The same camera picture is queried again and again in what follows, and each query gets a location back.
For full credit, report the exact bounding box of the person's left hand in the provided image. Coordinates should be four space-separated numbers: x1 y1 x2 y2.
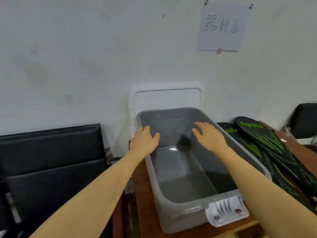
129 126 160 160

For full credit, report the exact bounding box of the person's right hand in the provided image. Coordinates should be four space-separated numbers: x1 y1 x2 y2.
192 121 229 153

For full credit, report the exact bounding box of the grey plastic storage bin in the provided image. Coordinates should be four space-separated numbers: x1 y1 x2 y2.
136 107 272 234

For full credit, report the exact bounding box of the person's left forearm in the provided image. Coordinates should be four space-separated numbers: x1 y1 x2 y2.
30 150 149 238

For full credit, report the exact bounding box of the person's right forearm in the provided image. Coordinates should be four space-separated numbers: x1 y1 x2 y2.
214 143 317 238

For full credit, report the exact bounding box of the white plastic tray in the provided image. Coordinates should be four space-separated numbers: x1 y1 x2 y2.
128 82 205 143

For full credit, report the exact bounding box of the brown wooden desk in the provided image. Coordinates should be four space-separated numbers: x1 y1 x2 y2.
129 120 317 238

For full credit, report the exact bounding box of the black office chair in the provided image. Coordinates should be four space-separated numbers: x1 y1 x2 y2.
289 102 317 143

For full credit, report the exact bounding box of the black leather bench seat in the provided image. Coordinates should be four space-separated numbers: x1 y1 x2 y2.
0 123 116 238

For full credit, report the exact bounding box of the white paper wall sign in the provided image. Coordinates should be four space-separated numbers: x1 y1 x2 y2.
196 1 250 53

